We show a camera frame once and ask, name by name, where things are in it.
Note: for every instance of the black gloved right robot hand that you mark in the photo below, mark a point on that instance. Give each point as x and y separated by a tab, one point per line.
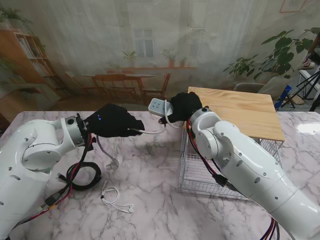
185	105

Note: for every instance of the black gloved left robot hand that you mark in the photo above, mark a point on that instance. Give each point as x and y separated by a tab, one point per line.
112	122

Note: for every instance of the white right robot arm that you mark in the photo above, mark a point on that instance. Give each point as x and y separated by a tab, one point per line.
250	162

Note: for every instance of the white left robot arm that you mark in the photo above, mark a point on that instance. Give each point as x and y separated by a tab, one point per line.
25	162

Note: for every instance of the grey chair back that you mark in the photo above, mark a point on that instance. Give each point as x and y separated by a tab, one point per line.
247	87

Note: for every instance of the printed room scene backdrop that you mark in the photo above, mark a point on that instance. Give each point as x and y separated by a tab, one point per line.
75	37

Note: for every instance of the white bench edge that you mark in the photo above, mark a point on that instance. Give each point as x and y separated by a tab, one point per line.
306	73

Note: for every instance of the black tripod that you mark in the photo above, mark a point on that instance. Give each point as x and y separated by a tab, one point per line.
309	80

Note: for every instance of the white red sneaker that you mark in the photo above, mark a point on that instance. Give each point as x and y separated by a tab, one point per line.
307	65

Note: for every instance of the person's lower leg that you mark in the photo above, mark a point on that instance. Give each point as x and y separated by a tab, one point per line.
314	47

